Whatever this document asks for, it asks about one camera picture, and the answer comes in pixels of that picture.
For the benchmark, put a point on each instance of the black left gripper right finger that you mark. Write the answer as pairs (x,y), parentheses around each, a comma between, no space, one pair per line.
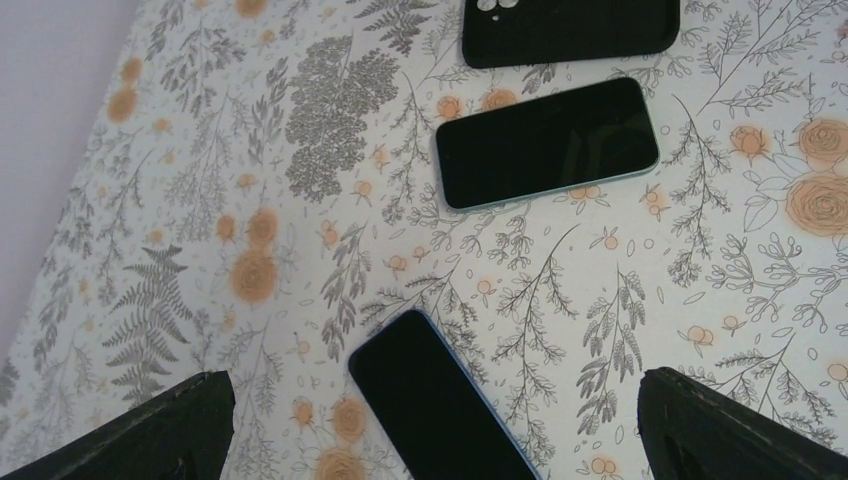
(690,431)

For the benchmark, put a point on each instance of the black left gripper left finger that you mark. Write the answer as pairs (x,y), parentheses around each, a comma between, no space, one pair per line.
(182,433)

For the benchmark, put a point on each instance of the black phone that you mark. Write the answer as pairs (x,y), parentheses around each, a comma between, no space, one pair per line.
(433,413)

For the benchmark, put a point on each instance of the dark green smartphone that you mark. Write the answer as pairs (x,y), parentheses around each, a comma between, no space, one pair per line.
(578,137)

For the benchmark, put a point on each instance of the black phone case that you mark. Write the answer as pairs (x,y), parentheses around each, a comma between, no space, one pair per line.
(529,32)

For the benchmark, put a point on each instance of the floral patterned table mat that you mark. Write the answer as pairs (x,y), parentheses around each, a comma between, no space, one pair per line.
(260,193)

